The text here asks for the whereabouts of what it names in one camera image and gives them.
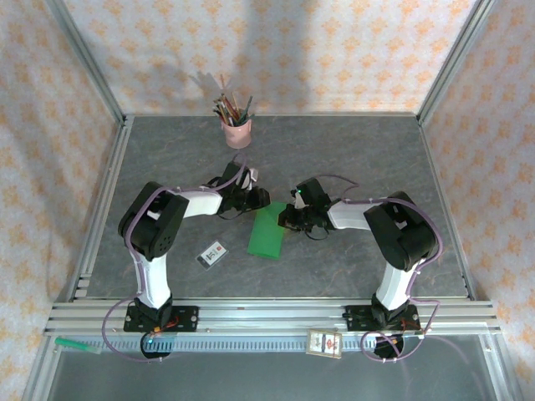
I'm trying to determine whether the green paper sheet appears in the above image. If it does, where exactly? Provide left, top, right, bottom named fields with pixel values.
left=246, top=200, right=289, bottom=261

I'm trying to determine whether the pink pencil cup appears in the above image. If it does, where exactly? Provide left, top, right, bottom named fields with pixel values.
left=221, top=114, right=254, bottom=150

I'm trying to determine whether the ID badge card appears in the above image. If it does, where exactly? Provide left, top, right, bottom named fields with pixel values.
left=196, top=241, right=230, bottom=272

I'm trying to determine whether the dark green coloured pencil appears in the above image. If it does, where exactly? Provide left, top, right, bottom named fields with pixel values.
left=238, top=95, right=255, bottom=125

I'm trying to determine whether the playing card box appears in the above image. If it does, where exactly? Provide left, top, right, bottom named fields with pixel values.
left=306, top=328, right=344, bottom=359

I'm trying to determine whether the green marker pen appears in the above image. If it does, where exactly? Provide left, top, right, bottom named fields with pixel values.
left=54, top=337, right=103, bottom=356

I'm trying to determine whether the wide aluminium mounting rail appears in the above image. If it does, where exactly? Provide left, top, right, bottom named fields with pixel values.
left=43, top=297, right=502, bottom=338

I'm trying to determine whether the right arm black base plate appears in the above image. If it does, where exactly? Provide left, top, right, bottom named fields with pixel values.
left=343, top=304, right=420, bottom=333

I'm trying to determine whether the aluminium side rail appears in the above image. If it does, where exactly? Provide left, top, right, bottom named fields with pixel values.
left=417, top=116, right=477, bottom=300
left=69, top=116, right=135, bottom=300

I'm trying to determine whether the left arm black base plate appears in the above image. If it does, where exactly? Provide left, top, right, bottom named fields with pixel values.
left=124, top=305, right=200, bottom=334

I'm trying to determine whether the grey slotted cable duct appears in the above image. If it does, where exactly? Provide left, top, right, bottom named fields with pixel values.
left=53, top=336, right=423, bottom=353

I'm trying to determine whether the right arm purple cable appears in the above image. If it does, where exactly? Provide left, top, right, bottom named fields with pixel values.
left=317, top=174, right=445, bottom=363

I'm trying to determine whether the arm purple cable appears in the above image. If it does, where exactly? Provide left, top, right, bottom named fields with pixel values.
left=317, top=174, right=445, bottom=363
left=102, top=152, right=252, bottom=363

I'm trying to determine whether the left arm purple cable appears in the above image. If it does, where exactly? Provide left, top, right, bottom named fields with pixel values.
left=102, top=152, right=252, bottom=363

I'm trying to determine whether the aluminium frame post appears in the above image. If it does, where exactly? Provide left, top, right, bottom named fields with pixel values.
left=417, top=0, right=498, bottom=124
left=45, top=0, right=126, bottom=122

